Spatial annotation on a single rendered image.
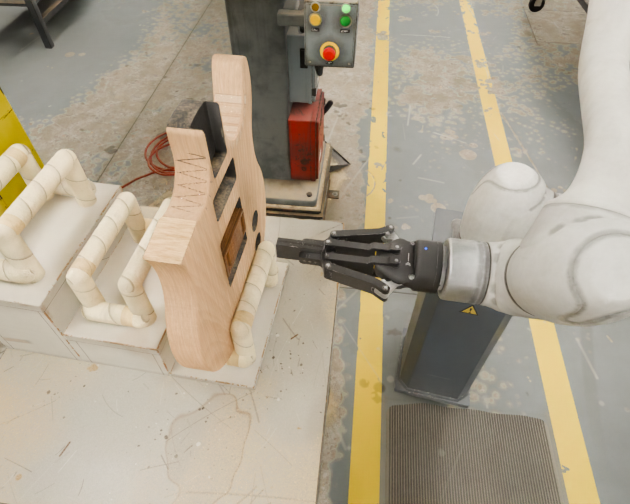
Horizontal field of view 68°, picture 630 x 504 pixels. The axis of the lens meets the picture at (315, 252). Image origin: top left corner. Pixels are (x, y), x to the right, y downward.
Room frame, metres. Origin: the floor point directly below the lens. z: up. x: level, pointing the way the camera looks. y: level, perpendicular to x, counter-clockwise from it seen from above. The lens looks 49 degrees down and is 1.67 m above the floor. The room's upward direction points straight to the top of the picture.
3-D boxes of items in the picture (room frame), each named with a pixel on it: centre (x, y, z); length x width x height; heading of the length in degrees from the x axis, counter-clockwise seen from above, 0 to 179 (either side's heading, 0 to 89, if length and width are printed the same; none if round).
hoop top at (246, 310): (0.46, 0.10, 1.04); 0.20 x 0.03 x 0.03; 170
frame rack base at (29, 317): (0.53, 0.45, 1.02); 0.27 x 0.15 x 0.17; 171
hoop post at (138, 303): (0.41, 0.27, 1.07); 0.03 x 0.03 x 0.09
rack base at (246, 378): (0.47, 0.15, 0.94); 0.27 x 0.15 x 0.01; 171
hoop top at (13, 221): (0.52, 0.42, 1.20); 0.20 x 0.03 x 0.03; 170
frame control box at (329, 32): (1.54, -0.03, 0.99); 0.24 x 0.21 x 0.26; 174
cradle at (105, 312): (0.41, 0.32, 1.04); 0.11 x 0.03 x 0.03; 81
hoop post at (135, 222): (0.59, 0.33, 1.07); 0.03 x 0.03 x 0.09
